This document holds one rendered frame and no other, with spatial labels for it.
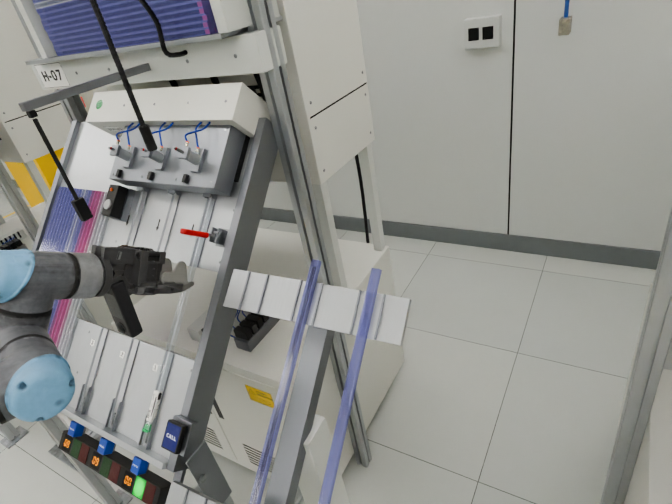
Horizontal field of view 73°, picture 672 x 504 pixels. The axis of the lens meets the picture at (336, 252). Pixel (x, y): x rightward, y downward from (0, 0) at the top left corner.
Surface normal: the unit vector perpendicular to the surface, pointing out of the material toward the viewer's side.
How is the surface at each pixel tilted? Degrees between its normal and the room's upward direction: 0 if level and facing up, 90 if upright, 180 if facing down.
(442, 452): 0
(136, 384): 45
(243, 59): 90
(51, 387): 90
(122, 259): 90
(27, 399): 90
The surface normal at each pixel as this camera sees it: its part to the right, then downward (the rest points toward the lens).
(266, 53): 0.86, 0.14
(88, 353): -0.47, -0.22
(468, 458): -0.17, -0.84
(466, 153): -0.49, 0.53
